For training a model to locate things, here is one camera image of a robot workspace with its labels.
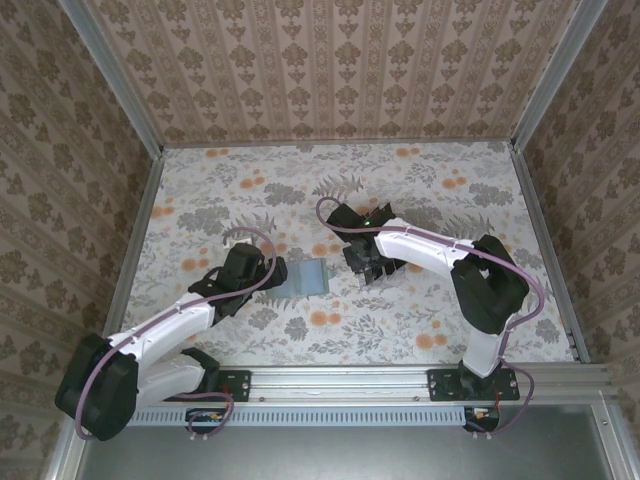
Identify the aluminium corner post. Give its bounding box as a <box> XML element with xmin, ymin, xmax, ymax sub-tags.
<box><xmin>509</xmin><ymin>0</ymin><xmax>612</xmax><ymax>151</ymax></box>
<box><xmin>58</xmin><ymin>0</ymin><xmax>167</xmax><ymax>157</ymax></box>

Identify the black connector box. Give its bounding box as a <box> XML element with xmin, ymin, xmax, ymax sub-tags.
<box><xmin>462</xmin><ymin>405</ymin><xmax>502</xmax><ymax>434</ymax></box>
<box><xmin>185</xmin><ymin>407</ymin><xmax>227</xmax><ymax>436</ymax></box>

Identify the grey metal panel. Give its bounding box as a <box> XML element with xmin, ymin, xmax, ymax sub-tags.
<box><xmin>74</xmin><ymin>424</ymin><xmax>619</xmax><ymax>480</ymax></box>

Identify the black slotted rack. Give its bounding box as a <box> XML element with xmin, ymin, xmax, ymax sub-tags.
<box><xmin>349</xmin><ymin>202</ymin><xmax>404</xmax><ymax>296</ymax></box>

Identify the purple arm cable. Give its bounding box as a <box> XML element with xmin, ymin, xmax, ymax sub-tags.
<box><xmin>73</xmin><ymin>227</ymin><xmax>276</xmax><ymax>444</ymax></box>
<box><xmin>316</xmin><ymin>196</ymin><xmax>546</xmax><ymax>441</ymax></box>

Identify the slotted grey cable duct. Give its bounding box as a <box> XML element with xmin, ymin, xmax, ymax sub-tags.
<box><xmin>129</xmin><ymin>405</ymin><xmax>470</xmax><ymax>427</ymax></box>

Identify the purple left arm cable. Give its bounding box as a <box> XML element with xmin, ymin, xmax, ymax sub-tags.
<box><xmin>73</xmin><ymin>227</ymin><xmax>276</xmax><ymax>444</ymax></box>

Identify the floral patterned table cover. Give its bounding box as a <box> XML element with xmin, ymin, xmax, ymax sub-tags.
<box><xmin>97</xmin><ymin>141</ymin><xmax>584</xmax><ymax>366</ymax></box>

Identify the aluminium side rail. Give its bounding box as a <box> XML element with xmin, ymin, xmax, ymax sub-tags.
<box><xmin>509</xmin><ymin>144</ymin><xmax>594</xmax><ymax>364</ymax></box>
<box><xmin>99</xmin><ymin>147</ymin><xmax>169</xmax><ymax>346</ymax></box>

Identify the aluminium lower frame rail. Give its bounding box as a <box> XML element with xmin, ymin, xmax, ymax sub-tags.
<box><xmin>592</xmin><ymin>399</ymin><xmax>640</xmax><ymax>480</ymax></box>
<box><xmin>43</xmin><ymin>399</ymin><xmax>94</xmax><ymax>480</ymax></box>

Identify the thin aluminium rail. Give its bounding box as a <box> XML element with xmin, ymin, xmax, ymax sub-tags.
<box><xmin>162</xmin><ymin>141</ymin><xmax>516</xmax><ymax>150</ymax></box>

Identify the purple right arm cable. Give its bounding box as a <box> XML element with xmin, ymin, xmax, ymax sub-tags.
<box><xmin>316</xmin><ymin>196</ymin><xmax>546</xmax><ymax>441</ymax></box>

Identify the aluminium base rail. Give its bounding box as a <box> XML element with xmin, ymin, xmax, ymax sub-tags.
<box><xmin>73</xmin><ymin>363</ymin><xmax>621</xmax><ymax>403</ymax></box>

